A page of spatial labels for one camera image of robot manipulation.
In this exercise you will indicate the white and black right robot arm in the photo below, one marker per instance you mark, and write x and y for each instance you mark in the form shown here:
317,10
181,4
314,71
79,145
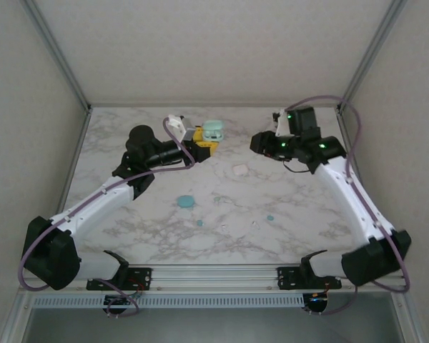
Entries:
357,207

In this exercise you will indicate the small circuit board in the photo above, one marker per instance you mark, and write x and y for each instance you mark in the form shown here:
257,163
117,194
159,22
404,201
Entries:
316,302
118,302

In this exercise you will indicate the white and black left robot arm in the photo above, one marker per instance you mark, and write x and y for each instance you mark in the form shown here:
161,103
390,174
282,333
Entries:
93,202

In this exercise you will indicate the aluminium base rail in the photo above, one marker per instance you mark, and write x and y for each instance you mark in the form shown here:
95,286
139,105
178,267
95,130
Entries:
214,277

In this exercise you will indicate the aluminium wall foot rail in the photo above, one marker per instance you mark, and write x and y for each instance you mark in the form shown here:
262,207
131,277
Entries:
214,105

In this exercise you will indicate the aluminium table side rail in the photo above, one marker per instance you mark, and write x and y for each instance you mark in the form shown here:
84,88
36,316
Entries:
72,160
357,168

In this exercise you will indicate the aluminium corner post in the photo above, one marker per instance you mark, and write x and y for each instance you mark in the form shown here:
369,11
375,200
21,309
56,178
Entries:
370,53
59,53

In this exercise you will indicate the mint green earbud charging case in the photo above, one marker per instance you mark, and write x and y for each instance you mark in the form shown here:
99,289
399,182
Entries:
212,126

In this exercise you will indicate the blue earbud charging case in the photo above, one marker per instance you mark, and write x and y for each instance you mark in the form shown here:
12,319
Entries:
185,202

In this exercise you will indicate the white earbud charging case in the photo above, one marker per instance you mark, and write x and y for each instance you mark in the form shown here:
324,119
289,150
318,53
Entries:
240,169

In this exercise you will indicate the grey metal lower panel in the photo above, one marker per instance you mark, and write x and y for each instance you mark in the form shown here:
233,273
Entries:
214,327

